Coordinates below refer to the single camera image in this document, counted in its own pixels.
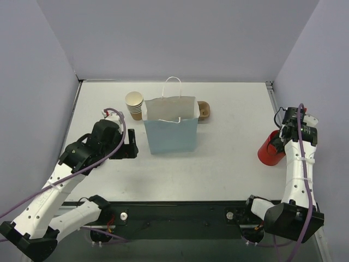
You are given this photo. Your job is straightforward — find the stack of brown paper cups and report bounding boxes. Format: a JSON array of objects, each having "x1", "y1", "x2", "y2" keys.
[{"x1": 125, "y1": 91, "x2": 143, "y2": 121}]

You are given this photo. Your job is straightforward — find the light blue paper bag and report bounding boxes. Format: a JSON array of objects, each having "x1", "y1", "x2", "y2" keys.
[{"x1": 142, "y1": 90, "x2": 200, "y2": 154}]

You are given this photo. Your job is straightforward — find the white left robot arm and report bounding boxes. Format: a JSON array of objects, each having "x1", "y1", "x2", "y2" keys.
[{"x1": 1, "y1": 108, "x2": 138, "y2": 261}]

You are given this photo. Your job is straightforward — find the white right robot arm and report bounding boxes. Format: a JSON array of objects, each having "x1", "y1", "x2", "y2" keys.
[{"x1": 242, "y1": 107, "x2": 324, "y2": 243}]

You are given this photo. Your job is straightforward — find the red straw holder cup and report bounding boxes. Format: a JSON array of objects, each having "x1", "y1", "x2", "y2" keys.
[{"x1": 257, "y1": 130, "x2": 286, "y2": 166}]

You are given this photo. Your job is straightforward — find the remaining brown pulp carrier stack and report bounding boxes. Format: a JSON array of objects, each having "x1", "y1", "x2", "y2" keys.
[{"x1": 197, "y1": 101, "x2": 210, "y2": 121}]

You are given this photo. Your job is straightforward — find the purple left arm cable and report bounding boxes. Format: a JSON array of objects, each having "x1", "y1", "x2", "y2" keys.
[{"x1": 0, "y1": 108, "x2": 131, "y2": 243}]

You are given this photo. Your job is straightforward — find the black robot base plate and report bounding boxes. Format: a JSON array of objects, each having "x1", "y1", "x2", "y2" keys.
[{"x1": 90, "y1": 201, "x2": 262, "y2": 240}]

